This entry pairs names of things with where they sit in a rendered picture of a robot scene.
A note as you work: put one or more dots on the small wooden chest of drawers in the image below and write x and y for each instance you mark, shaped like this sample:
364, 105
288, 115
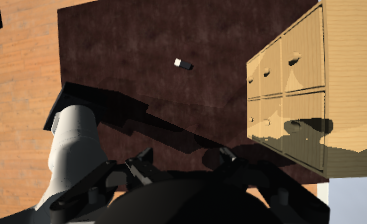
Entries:
345, 44

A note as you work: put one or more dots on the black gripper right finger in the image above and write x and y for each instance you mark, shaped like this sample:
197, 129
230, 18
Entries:
290, 201

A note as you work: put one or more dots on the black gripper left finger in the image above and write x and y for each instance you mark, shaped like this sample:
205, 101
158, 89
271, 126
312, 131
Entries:
87, 200

